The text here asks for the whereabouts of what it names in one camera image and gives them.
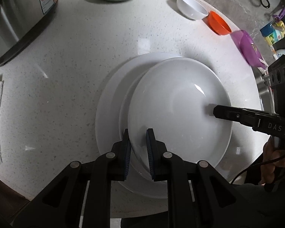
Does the stainless steel sink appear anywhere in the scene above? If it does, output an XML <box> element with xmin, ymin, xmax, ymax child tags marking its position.
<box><xmin>252</xmin><ymin>67</ymin><xmax>275</xmax><ymax>113</ymax></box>

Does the purple plastic bowl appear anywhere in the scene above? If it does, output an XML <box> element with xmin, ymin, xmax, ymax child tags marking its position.
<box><xmin>231</xmin><ymin>30</ymin><xmax>268</xmax><ymax>69</ymax></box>

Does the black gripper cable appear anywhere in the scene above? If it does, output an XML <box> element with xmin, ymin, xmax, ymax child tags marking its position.
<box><xmin>229</xmin><ymin>151</ymin><xmax>285</xmax><ymax>184</ymax></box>

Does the blue labelled container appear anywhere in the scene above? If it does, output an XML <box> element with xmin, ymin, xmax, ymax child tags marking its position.
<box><xmin>260</xmin><ymin>21</ymin><xmax>285</xmax><ymax>51</ymax></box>

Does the orange plastic bowl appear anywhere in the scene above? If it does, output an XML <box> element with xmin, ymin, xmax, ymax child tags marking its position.
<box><xmin>208</xmin><ymin>11</ymin><xmax>232</xmax><ymax>36</ymax></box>

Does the stainless steel rice cooker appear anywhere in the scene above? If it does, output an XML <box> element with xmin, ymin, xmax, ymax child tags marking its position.
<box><xmin>0</xmin><ymin>0</ymin><xmax>58</xmax><ymax>66</ymax></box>

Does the small white bowl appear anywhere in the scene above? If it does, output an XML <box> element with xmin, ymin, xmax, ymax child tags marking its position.
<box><xmin>177</xmin><ymin>0</ymin><xmax>208</xmax><ymax>20</ymax></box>

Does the right hand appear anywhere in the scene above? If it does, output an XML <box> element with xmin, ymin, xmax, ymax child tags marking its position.
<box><xmin>260</xmin><ymin>137</ymin><xmax>285</xmax><ymax>185</ymax></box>

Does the white spray bottle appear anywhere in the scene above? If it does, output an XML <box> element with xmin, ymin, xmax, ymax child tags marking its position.
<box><xmin>273</xmin><ymin>48</ymin><xmax>285</xmax><ymax>60</ymax></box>

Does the large white deep plate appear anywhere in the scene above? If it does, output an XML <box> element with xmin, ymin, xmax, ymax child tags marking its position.
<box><xmin>127</xmin><ymin>57</ymin><xmax>233</xmax><ymax>172</ymax></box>

